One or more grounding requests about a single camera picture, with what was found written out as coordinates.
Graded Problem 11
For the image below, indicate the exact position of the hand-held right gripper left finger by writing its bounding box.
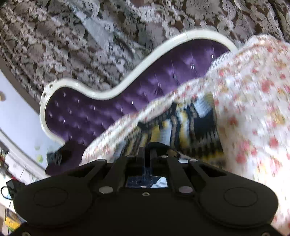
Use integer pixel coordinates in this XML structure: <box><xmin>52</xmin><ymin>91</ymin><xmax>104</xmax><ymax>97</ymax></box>
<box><xmin>67</xmin><ymin>147</ymin><xmax>146</xmax><ymax>196</ymax></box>

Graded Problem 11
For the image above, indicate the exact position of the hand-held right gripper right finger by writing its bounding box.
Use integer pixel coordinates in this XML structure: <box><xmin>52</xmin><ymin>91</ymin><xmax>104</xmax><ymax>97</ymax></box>
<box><xmin>149</xmin><ymin>142</ymin><xmax>227</xmax><ymax>196</ymax></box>

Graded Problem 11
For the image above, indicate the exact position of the patterned knit sweater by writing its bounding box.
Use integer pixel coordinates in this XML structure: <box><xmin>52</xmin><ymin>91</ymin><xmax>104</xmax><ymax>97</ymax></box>
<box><xmin>115</xmin><ymin>92</ymin><xmax>227</xmax><ymax>165</ymax></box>

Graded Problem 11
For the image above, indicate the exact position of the dark crumpled cloth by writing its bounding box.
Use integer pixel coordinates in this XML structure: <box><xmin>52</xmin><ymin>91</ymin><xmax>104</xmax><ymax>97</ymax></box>
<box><xmin>45</xmin><ymin>143</ymin><xmax>88</xmax><ymax>176</ymax></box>

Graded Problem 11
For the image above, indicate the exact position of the floral blanket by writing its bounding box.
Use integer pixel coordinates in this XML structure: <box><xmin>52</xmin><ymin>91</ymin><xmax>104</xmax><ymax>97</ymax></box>
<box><xmin>81</xmin><ymin>34</ymin><xmax>290</xmax><ymax>236</ymax></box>

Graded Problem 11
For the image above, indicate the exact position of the brown damask curtain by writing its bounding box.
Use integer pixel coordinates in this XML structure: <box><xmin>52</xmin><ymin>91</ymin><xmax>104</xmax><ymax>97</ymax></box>
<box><xmin>0</xmin><ymin>0</ymin><xmax>290</xmax><ymax>107</ymax></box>

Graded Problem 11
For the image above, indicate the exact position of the grey curtain tieback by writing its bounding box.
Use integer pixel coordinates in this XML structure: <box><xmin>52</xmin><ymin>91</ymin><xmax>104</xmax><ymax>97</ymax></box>
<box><xmin>74</xmin><ymin>10</ymin><xmax>111</xmax><ymax>49</ymax></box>

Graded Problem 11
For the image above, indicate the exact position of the purple tufted sofa white frame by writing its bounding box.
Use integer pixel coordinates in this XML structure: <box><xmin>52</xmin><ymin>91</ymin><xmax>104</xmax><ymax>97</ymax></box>
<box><xmin>39</xmin><ymin>29</ymin><xmax>239</xmax><ymax>177</ymax></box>

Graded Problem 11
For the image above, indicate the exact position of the black cable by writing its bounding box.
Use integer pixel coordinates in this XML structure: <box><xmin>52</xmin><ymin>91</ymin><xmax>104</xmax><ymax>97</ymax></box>
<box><xmin>0</xmin><ymin>179</ymin><xmax>20</xmax><ymax>201</ymax></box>

